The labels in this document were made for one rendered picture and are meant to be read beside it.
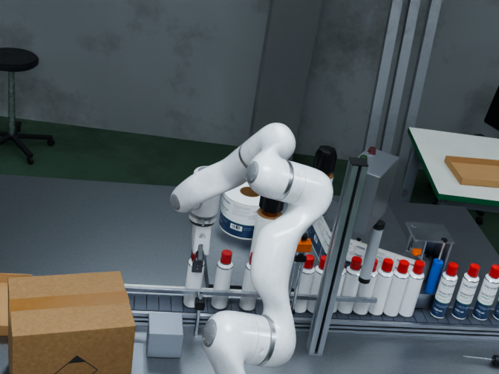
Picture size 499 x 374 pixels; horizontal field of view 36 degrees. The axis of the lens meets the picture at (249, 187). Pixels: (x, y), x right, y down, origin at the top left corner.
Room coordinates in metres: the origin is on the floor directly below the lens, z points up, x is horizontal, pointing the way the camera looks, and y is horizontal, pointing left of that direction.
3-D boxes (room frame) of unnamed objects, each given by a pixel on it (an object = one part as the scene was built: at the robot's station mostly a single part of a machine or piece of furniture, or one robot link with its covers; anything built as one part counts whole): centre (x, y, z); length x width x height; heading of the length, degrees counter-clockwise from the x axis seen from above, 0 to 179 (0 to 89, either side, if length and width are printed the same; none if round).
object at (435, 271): (2.16, -0.65, 0.98); 0.03 x 0.03 x 0.17
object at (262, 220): (2.29, -0.08, 1.03); 0.09 x 0.09 x 0.30
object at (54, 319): (1.58, 0.41, 0.99); 0.30 x 0.24 x 0.27; 112
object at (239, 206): (2.50, -0.01, 0.95); 0.20 x 0.20 x 0.14
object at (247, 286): (2.00, -0.05, 0.98); 0.05 x 0.05 x 0.20
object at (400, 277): (2.09, -0.53, 0.98); 0.05 x 0.05 x 0.20
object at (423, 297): (2.20, -0.61, 1.01); 0.14 x 0.13 x 0.26; 101
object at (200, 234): (1.97, 0.12, 1.15); 0.10 x 0.07 x 0.11; 11
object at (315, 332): (1.90, -0.28, 1.16); 0.04 x 0.04 x 0.67; 11
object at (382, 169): (1.97, -0.33, 1.38); 0.17 x 0.10 x 0.19; 156
